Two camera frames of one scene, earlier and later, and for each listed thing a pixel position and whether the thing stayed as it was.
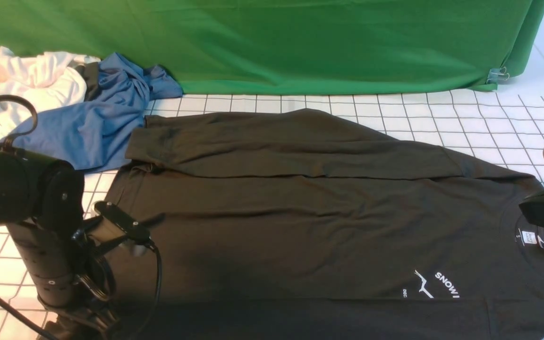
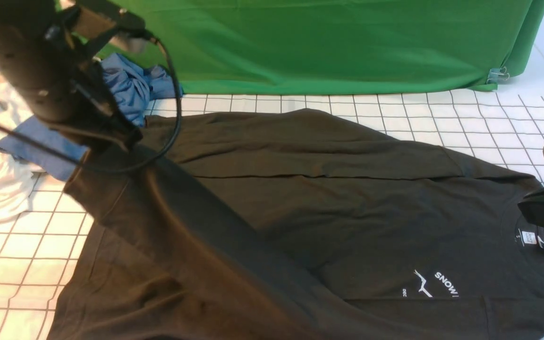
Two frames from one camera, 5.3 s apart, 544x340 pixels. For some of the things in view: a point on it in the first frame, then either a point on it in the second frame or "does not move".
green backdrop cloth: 246,46 does not move
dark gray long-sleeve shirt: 294,224 does not move
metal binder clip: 495,73 does not move
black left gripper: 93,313 → 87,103
